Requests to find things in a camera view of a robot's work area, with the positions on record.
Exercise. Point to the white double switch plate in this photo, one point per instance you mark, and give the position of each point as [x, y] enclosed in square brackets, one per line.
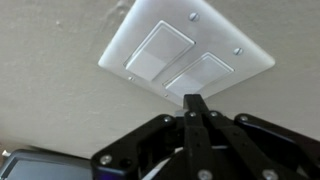
[220, 33]

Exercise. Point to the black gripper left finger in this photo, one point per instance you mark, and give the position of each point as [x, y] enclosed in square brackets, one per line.
[140, 146]

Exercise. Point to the silver plate screw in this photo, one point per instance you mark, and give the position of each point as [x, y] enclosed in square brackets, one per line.
[165, 95]
[238, 51]
[131, 78]
[194, 16]

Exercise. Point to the dark grey bin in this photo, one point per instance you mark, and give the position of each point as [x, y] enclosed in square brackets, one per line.
[40, 166]

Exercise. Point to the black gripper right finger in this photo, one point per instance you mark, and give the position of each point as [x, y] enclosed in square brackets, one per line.
[266, 150]

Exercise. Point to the white rocker light switch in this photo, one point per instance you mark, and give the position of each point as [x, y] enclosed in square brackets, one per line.
[200, 75]
[160, 50]

